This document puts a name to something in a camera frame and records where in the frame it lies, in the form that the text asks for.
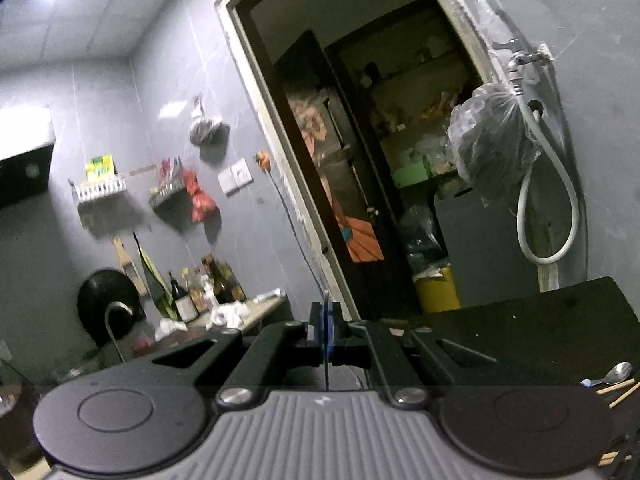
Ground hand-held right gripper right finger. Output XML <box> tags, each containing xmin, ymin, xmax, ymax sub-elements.
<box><xmin>326</xmin><ymin>304</ymin><xmax>501</xmax><ymax>408</ymax></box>

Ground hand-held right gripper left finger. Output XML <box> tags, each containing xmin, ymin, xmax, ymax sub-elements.
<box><xmin>147</xmin><ymin>302</ymin><xmax>327</xmax><ymax>407</ymax></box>

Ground metal spoon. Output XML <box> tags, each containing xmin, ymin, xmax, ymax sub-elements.
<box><xmin>580</xmin><ymin>361</ymin><xmax>633</xmax><ymax>387</ymax></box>

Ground kitchen counter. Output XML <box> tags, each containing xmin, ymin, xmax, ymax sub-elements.
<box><xmin>125</xmin><ymin>292</ymin><xmax>291</xmax><ymax>361</ymax></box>

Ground white crumpled cloth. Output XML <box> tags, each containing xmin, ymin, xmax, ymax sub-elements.
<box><xmin>155</xmin><ymin>317</ymin><xmax>188</xmax><ymax>341</ymax></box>
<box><xmin>207</xmin><ymin>300</ymin><xmax>248</xmax><ymax>328</ymax></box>

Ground brown glass bottle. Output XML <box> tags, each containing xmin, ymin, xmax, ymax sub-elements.
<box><xmin>201</xmin><ymin>255</ymin><xmax>228</xmax><ymax>306</ymax></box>
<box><xmin>220</xmin><ymin>262</ymin><xmax>248</xmax><ymax>303</ymax></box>

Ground yellow bin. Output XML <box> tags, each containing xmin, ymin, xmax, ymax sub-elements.
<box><xmin>415</xmin><ymin>266</ymin><xmax>462</xmax><ymax>313</ymax></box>

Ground dark plastic bag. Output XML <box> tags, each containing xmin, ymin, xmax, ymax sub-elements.
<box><xmin>397</xmin><ymin>205</ymin><xmax>448</xmax><ymax>278</ymax></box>

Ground small seasoning bottle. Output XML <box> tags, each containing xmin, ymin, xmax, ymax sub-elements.
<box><xmin>180</xmin><ymin>267</ymin><xmax>206</xmax><ymax>313</ymax></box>

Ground dark bottle with white label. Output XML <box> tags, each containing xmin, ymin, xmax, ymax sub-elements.
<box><xmin>169</xmin><ymin>272</ymin><xmax>200</xmax><ymax>323</ymax></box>

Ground dark hanging cloth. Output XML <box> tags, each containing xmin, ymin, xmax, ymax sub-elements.
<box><xmin>132</xmin><ymin>232</ymin><xmax>176</xmax><ymax>318</ymax></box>

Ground grey cabinet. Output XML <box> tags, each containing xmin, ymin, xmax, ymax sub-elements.
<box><xmin>432</xmin><ymin>187</ymin><xmax>542</xmax><ymax>308</ymax></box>

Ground red plastic bag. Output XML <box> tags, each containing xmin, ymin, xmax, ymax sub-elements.
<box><xmin>182</xmin><ymin>170</ymin><xmax>218</xmax><ymax>223</ymax></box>

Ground green box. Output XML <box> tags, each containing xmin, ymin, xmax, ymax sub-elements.
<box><xmin>391</xmin><ymin>157</ymin><xmax>432</xmax><ymax>188</ymax></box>

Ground wooden grater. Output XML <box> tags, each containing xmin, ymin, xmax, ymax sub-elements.
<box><xmin>112</xmin><ymin>237</ymin><xmax>148</xmax><ymax>296</ymax></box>

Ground curved metal sink faucet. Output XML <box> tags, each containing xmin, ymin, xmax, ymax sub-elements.
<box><xmin>104</xmin><ymin>301</ymin><xmax>141</xmax><ymax>363</ymax></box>

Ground dark wooden door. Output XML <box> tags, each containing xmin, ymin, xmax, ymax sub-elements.
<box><xmin>272</xmin><ymin>30</ymin><xmax>401</xmax><ymax>313</ymax></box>

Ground bundle of colourful packets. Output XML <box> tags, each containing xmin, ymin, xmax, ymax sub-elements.
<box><xmin>157</xmin><ymin>157</ymin><xmax>183</xmax><ymax>193</ymax></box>

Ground black wok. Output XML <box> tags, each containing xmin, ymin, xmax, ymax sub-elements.
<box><xmin>76</xmin><ymin>269</ymin><xmax>146</xmax><ymax>346</ymax></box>

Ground small hanging bag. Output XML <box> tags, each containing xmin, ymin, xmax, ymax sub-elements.
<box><xmin>189</xmin><ymin>95</ymin><xmax>231</xmax><ymax>148</ymax></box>

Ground clear bag with dark contents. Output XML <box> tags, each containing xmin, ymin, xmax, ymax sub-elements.
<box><xmin>446</xmin><ymin>82</ymin><xmax>541</xmax><ymax>206</ymax></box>

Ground cluttered storage shelf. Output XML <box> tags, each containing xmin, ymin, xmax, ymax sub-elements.
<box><xmin>325</xmin><ymin>0</ymin><xmax>481</xmax><ymax>196</ymax></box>

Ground yellow green packet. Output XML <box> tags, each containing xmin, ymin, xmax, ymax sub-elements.
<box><xmin>85</xmin><ymin>155</ymin><xmax>116</xmax><ymax>181</ymax></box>

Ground range hood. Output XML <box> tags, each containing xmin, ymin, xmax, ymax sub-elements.
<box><xmin>0</xmin><ymin>105</ymin><xmax>56</xmax><ymax>208</ymax></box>

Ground thin power cable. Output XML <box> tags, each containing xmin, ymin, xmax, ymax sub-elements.
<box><xmin>265</xmin><ymin>170</ymin><xmax>327</xmax><ymax>297</ymax></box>

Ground white wall switch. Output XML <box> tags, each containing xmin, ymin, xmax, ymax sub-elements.
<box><xmin>218</xmin><ymin>158</ymin><xmax>253</xmax><ymax>196</ymax></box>

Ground metal wall rack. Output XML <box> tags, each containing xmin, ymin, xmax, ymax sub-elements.
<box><xmin>149</xmin><ymin>182</ymin><xmax>188</xmax><ymax>211</ymax></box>

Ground white hose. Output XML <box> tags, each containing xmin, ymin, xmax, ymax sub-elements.
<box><xmin>515</xmin><ymin>90</ymin><xmax>581</xmax><ymax>263</ymax></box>

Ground pale door frame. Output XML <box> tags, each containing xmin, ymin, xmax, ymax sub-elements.
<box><xmin>215</xmin><ymin>0</ymin><xmax>501</xmax><ymax>321</ymax></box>

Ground white wall rack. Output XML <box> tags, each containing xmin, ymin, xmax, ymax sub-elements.
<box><xmin>69</xmin><ymin>172</ymin><xmax>127</xmax><ymax>204</ymax></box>

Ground metal wall tap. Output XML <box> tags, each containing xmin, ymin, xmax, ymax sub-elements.
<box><xmin>492</xmin><ymin>37</ymin><xmax>551</xmax><ymax>93</ymax></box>

